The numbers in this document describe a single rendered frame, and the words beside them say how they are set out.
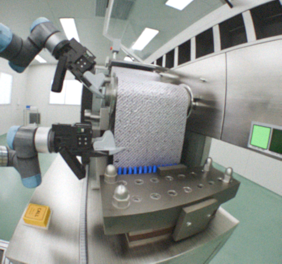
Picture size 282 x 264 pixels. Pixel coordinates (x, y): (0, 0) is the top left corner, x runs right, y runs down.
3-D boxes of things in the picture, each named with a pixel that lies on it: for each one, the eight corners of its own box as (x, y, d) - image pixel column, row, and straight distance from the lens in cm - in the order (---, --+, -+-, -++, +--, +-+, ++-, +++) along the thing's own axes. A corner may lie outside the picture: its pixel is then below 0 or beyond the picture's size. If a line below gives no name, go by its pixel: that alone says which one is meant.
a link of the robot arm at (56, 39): (41, 45, 46) (49, 53, 53) (49, 54, 44) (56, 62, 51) (60, 28, 47) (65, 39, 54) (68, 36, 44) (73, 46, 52)
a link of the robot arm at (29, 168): (32, 172, 59) (28, 145, 55) (47, 184, 50) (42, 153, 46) (15, 178, 57) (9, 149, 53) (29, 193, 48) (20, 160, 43)
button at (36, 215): (31, 208, 51) (29, 202, 49) (51, 211, 48) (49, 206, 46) (24, 223, 47) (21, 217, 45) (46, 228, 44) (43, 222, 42)
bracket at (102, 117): (90, 183, 60) (90, 107, 50) (105, 183, 60) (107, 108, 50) (90, 189, 56) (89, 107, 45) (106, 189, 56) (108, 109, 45)
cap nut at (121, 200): (111, 198, 31) (111, 181, 28) (127, 197, 31) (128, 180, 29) (113, 210, 28) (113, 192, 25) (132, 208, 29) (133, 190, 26)
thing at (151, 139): (113, 170, 44) (116, 110, 39) (178, 166, 52) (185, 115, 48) (113, 171, 43) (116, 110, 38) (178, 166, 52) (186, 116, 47)
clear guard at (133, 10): (105, 34, 149) (105, 33, 150) (143, 63, 145) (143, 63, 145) (131, -64, 75) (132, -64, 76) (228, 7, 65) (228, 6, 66)
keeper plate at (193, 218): (171, 236, 40) (181, 207, 32) (200, 225, 45) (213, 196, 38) (176, 242, 39) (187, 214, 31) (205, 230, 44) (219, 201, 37)
